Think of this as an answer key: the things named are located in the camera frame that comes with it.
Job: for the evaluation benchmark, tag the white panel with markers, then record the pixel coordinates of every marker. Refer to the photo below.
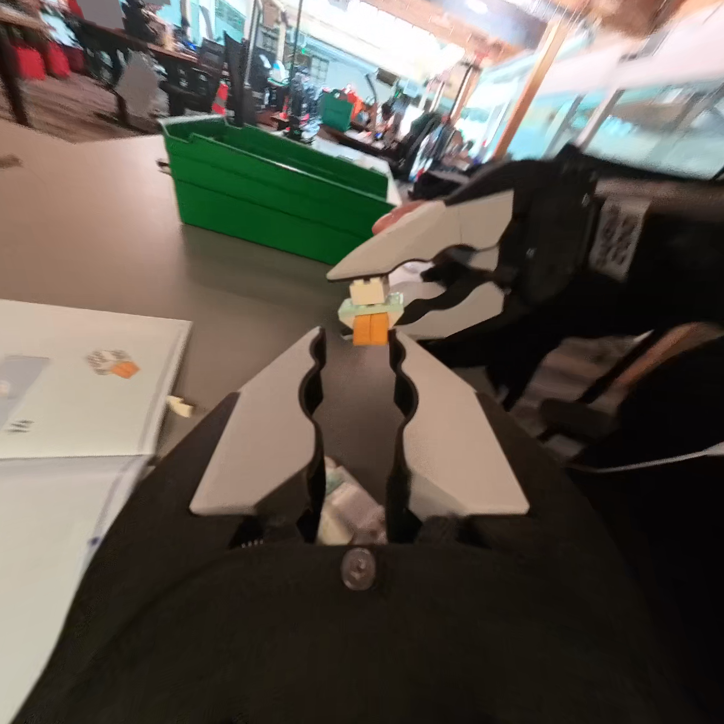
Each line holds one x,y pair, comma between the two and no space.
137,83

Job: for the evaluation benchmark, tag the orange traffic cone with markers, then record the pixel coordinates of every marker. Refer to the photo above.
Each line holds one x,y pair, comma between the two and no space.
221,100

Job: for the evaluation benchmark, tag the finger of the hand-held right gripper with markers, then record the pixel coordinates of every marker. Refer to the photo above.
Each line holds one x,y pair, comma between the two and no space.
430,237
469,311

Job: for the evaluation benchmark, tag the small beige lego piece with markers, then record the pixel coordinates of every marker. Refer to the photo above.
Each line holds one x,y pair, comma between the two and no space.
181,406

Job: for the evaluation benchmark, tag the person's torso black sweater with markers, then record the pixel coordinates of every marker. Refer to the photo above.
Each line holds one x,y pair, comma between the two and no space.
667,537

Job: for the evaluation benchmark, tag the white and orange lego assembly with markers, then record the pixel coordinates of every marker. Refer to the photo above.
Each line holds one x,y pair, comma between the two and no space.
370,317

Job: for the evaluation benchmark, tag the red storage bag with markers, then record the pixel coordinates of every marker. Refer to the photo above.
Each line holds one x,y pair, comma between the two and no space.
57,59
28,61

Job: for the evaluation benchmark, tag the open instruction booklet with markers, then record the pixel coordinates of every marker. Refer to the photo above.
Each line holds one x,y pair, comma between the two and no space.
68,396

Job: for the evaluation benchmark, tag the green plastic bin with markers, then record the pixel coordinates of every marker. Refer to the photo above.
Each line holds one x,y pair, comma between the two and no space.
254,192

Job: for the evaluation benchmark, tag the white lego piece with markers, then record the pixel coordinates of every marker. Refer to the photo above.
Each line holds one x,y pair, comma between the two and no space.
345,509

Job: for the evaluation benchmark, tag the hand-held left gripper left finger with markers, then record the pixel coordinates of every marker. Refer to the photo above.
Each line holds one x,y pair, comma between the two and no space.
260,452

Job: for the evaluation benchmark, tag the light green lego plate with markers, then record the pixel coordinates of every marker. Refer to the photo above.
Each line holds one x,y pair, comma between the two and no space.
390,305

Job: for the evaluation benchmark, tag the wooden post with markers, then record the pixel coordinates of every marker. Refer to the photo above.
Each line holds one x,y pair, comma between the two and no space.
529,85

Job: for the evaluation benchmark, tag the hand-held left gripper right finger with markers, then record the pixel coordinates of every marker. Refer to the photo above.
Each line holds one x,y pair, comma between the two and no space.
461,452

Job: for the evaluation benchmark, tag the green tote bag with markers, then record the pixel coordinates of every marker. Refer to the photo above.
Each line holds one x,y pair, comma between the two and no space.
335,111

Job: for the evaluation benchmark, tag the person's right hand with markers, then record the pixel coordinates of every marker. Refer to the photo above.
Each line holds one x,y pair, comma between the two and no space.
396,218

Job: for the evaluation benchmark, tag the black high-back chair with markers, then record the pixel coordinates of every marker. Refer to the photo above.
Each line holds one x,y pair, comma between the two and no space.
237,79

